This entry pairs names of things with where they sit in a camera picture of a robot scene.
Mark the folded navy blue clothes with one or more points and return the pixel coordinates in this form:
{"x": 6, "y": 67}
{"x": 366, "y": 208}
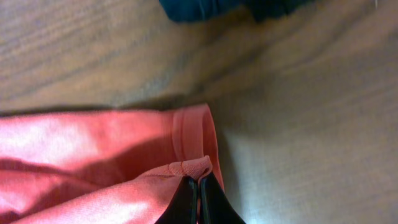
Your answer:
{"x": 203, "y": 10}

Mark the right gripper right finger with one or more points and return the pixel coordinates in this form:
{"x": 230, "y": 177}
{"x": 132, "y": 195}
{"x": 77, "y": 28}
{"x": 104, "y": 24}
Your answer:
{"x": 214, "y": 206}

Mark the red orange t-shirt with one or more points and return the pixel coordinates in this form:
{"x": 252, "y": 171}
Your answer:
{"x": 102, "y": 166}

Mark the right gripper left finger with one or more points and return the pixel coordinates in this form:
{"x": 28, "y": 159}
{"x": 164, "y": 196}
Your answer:
{"x": 182, "y": 208}

